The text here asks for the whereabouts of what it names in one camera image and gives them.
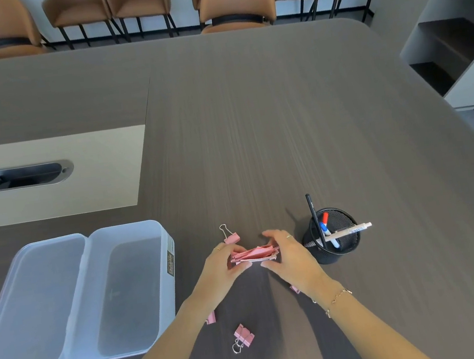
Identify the person's right hand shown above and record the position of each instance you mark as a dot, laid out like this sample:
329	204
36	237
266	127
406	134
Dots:
299	265

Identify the person's left hand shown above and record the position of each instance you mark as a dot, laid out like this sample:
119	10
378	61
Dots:
217	274

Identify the person's left thumb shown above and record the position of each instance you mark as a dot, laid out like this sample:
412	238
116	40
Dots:
241	268

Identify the person's right thumb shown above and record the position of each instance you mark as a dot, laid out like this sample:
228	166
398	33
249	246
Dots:
271	266

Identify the pink paper bundle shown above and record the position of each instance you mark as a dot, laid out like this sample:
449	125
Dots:
254	253

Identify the person's right forearm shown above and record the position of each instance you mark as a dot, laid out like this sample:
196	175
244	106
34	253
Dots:
373	333

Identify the pink binder clip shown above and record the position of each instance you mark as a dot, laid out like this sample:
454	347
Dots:
231	238
211	318
295	289
243	334

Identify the black pen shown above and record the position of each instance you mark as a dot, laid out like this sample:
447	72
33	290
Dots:
315	219

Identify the blue-capped marker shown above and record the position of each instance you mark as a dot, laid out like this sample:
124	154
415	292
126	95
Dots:
329	234

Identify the red-capped marker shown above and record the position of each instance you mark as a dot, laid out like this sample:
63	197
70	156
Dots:
324	218

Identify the black mesh pen holder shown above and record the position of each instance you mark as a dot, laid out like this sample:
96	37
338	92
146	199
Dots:
343	248

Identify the white pen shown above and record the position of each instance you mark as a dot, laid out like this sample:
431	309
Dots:
349	230

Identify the clear plastic box with lid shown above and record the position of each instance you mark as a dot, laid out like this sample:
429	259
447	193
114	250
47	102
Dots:
116	290

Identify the row of brown armchairs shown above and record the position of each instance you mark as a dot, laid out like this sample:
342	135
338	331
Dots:
137	0

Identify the grey counter with open shelves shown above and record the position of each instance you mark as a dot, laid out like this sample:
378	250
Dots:
428	5

